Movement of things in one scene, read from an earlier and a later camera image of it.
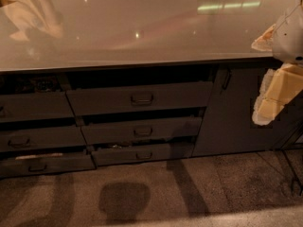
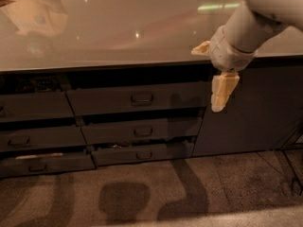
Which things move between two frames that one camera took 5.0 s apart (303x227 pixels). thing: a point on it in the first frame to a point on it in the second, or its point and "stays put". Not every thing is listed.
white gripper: x=290 y=41 to x=227 y=57
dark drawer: x=116 y=100 stays put
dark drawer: x=135 y=131 stays put
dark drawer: x=25 y=106 stays put
